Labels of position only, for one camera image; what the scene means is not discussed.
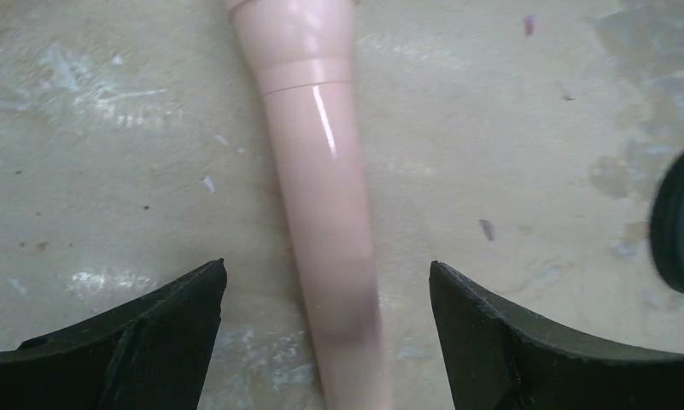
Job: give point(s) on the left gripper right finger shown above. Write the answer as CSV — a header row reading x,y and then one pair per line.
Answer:
x,y
500,355

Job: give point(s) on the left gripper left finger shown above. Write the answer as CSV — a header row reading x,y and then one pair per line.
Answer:
x,y
152,352

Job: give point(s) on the black round-base stand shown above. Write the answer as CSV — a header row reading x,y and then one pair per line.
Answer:
x,y
666,228

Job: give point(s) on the pink microphone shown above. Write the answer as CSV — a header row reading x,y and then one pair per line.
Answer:
x,y
302,57

